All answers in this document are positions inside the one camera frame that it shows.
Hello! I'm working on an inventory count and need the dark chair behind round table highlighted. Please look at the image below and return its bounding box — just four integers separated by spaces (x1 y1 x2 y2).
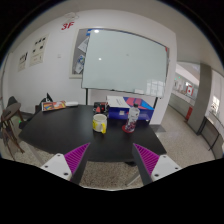
7 96 18 107

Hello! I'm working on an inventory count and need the black chair with jacket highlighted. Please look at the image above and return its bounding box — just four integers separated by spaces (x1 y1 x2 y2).
35 93 53 113

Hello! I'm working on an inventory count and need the clear plastic water bottle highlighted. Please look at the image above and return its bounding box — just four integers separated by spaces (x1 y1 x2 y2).
126 104 140 127

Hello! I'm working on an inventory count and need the black rectangular table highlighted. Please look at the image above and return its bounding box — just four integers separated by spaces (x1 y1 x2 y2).
19 105 166 162

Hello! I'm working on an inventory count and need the colourful orange book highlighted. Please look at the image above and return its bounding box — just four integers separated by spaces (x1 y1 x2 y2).
42 101 66 112

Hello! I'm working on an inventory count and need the blue and red box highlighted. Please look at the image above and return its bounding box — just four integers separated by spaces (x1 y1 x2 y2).
106 95 155 122

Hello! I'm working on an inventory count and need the large white whiteboard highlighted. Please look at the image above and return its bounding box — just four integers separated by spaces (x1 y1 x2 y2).
82 30 168 98

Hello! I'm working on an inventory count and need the red 3F wall sign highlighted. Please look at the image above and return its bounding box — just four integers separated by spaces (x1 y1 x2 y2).
61 22 74 31

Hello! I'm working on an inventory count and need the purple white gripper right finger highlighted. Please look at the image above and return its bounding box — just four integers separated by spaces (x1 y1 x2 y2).
133 143 181 185

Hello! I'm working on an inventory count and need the white wall poster large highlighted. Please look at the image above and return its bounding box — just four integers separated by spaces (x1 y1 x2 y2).
30 35 48 66

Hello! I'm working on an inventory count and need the white wall poster small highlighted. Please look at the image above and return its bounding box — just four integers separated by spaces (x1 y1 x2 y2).
18 52 28 72

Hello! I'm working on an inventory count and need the round wooden side table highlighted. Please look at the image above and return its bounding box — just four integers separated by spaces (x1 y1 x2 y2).
1 103 23 127

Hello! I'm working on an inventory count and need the grey pin board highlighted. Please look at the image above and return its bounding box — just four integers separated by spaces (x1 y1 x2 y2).
69 28 91 79

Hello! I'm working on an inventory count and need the red round coaster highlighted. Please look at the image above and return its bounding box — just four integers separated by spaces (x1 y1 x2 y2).
122 125 135 133

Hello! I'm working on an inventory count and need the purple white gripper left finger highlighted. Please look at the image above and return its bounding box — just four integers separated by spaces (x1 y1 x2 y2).
41 143 90 184

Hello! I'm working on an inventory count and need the white flat object on table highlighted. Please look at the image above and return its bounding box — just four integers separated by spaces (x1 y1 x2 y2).
65 101 78 107

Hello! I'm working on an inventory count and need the grey wooden chair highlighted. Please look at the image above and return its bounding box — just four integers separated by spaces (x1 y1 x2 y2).
0 120 24 159

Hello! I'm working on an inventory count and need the black red small device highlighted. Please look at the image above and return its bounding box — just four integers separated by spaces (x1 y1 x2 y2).
93 102 109 114

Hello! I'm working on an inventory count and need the white and yellow mug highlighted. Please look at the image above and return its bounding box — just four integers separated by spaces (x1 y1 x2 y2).
92 114 107 134

